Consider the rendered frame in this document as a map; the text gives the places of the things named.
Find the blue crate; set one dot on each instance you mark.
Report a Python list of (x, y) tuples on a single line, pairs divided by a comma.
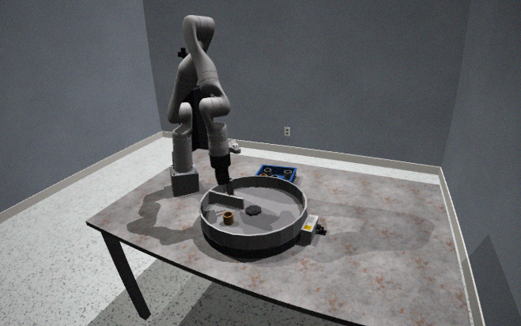
[(278, 170)]

